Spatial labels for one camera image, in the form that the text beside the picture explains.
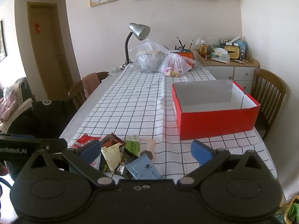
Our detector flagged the red snack packet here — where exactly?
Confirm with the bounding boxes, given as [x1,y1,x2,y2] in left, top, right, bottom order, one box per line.
[71,134,100,156]

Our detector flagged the cream leaf-pattern snack packet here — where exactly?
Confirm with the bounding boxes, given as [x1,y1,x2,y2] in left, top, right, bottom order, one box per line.
[101,143,122,173]

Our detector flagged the light blue snack packet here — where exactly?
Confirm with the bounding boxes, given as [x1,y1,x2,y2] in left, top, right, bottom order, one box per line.
[126,155,163,180]

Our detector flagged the clear tube jelly stick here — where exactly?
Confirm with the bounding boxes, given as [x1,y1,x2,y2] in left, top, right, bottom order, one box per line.
[138,139,156,160]

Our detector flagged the brown orange snack packet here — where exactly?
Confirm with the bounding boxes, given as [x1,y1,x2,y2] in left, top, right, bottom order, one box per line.
[101,133,126,148]

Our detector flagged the black dark snack packet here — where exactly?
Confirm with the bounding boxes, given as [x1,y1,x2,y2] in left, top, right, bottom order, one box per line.
[114,148,138,179]

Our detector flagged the clear plastic bag pink snacks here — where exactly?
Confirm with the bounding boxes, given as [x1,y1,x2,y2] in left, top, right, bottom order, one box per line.
[158,53,196,77]

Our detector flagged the person's left hand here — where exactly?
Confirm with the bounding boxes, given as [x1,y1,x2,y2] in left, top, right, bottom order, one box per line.
[0,163,9,176]

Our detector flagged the black jacket on chair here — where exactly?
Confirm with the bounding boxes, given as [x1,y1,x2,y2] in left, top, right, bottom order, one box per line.
[7,99,77,139]

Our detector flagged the red cardboard box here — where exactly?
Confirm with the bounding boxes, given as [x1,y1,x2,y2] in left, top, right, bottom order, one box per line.
[172,80,261,140]

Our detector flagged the left wooden chair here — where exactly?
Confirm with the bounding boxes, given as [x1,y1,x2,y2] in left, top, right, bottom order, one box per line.
[68,71,109,110]

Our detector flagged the wooden chair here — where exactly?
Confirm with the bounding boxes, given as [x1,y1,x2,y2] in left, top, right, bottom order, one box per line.
[251,69,286,139]
[68,71,109,110]

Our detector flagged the checkered white tablecloth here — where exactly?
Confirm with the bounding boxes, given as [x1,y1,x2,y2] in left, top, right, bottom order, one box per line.
[69,64,277,180]

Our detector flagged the pink cloth on chair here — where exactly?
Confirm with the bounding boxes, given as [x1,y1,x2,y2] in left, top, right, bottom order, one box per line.
[82,72,100,98]

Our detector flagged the white wooden sideboard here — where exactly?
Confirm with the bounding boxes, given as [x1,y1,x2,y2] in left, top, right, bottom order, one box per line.
[192,50,260,94]

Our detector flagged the right wooden chair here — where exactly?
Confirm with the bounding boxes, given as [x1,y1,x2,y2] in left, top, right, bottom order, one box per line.
[251,69,286,139]

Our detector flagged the tissue box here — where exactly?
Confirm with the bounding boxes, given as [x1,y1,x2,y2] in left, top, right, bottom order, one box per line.
[210,48,230,64]

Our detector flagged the orange green pouch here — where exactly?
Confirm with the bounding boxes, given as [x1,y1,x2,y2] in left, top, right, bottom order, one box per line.
[173,51,195,68]

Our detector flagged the amber liquid bottle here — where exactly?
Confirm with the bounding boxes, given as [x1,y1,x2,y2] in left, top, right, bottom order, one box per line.
[199,39,207,60]

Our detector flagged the clear plastic bag grey contents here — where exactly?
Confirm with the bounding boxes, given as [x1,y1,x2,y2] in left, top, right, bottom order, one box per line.
[129,39,171,73]

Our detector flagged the brown wooden door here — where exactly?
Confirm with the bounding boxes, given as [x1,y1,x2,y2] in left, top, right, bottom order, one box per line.
[27,2,73,101]

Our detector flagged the silver desk lamp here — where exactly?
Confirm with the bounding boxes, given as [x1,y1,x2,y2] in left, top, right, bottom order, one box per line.
[124,23,150,66]

